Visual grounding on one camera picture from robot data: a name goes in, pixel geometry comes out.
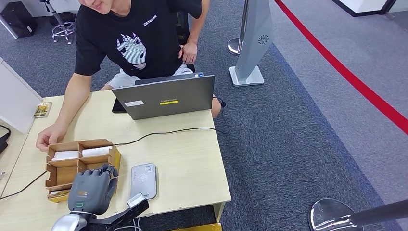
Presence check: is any person's left hand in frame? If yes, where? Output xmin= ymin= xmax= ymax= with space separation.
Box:
xmin=178 ymin=41 xmax=198 ymax=65

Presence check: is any white cable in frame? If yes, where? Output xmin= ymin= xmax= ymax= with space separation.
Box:
xmin=113 ymin=218 xmax=143 ymax=231

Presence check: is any red floor tape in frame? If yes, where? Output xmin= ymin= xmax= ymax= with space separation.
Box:
xmin=273 ymin=0 xmax=408 ymax=136

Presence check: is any black strap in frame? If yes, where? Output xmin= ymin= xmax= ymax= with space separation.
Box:
xmin=0 ymin=125 xmax=12 ymax=155

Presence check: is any yellow picture hotel key card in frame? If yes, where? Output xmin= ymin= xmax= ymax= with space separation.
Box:
xmin=33 ymin=102 xmax=52 ymax=119

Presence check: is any chrome stool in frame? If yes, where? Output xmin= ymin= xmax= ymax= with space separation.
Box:
xmin=39 ymin=0 xmax=77 ymax=45

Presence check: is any picture key card stack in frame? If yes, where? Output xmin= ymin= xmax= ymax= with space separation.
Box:
xmin=48 ymin=190 xmax=70 ymax=199

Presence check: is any grey standing sign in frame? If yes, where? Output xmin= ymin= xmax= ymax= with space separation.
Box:
xmin=229 ymin=0 xmax=275 ymax=88

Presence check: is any chrome stanchion post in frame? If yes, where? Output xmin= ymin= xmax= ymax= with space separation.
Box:
xmin=227 ymin=0 xmax=250 ymax=57

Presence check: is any black flat pad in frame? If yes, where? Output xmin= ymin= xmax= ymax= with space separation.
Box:
xmin=112 ymin=98 xmax=128 ymax=114

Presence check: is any white platform with black edge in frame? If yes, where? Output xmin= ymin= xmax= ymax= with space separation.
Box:
xmin=330 ymin=0 xmax=408 ymax=18

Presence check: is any yellow box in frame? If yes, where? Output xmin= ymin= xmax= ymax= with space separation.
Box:
xmin=172 ymin=223 xmax=223 ymax=231

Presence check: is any grey laptop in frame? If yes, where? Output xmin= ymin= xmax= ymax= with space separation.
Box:
xmin=111 ymin=72 xmax=216 ymax=121

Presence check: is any black case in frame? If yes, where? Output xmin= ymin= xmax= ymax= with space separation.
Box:
xmin=0 ymin=1 xmax=38 ymax=39

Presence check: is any person's right hand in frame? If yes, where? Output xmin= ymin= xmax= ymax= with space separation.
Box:
xmin=36 ymin=122 xmax=68 ymax=153

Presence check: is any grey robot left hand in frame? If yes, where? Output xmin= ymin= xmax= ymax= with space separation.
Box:
xmin=67 ymin=164 xmax=119 ymax=216

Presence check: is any person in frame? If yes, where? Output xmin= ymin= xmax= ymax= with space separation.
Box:
xmin=36 ymin=0 xmax=222 ymax=153

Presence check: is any white partition panel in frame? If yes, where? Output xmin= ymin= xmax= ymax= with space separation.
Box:
xmin=0 ymin=57 xmax=44 ymax=135

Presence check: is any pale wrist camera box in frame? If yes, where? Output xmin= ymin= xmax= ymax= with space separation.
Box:
xmin=127 ymin=192 xmax=148 ymax=209

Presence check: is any grey card reader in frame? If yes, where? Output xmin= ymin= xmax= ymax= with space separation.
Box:
xmin=130 ymin=163 xmax=157 ymax=201

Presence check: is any white card stack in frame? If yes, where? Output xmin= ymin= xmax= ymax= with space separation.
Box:
xmin=51 ymin=151 xmax=79 ymax=162
xmin=82 ymin=146 xmax=113 ymax=158

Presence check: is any black cable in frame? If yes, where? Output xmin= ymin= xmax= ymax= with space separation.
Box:
xmin=0 ymin=97 xmax=230 ymax=202

